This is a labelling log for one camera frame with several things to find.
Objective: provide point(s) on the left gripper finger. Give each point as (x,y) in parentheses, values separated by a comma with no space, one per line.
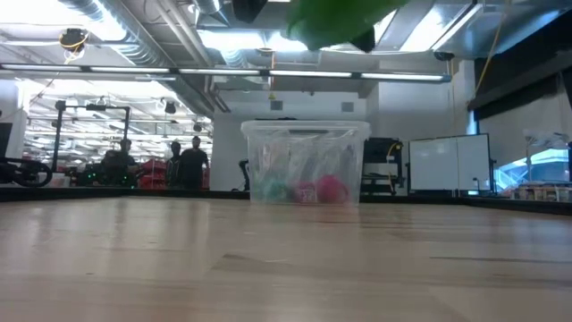
(249,10)

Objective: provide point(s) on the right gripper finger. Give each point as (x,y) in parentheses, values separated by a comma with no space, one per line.
(365,42)

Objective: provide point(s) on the green elastic bandage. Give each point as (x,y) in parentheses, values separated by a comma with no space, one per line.
(330,22)

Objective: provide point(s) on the red bandage roll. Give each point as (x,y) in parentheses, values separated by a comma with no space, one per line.
(333,190)

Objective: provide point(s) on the pink bandage roll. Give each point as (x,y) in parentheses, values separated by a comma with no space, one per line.
(306,193)

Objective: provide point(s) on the teal bandage roll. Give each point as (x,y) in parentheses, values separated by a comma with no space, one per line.
(273,190)

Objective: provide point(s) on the overhead LED light bar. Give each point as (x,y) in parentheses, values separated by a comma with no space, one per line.
(223,71)

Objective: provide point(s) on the black equipment cart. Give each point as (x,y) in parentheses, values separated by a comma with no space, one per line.
(380,152)

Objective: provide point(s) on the clear plastic storage box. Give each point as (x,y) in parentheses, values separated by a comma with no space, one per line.
(306,152)

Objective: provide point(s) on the white rolling whiteboard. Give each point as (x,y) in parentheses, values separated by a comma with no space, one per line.
(447,163)

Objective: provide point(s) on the person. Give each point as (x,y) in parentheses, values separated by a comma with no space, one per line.
(117,161)
(173,166)
(194,165)

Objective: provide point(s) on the shelf of small items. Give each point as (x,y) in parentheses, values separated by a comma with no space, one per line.
(540,192)

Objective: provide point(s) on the white plastic bin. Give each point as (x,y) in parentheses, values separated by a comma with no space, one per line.
(60,181)

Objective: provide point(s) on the black curved equipment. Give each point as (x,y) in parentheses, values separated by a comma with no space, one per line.
(31,172)

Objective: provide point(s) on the grey wall vent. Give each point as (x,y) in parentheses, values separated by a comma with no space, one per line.
(347,107)
(276,105)

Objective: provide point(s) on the black dome security camera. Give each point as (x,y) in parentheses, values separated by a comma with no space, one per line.
(444,56)

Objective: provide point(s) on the black background gantry frame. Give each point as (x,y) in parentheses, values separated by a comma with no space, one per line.
(96,107)

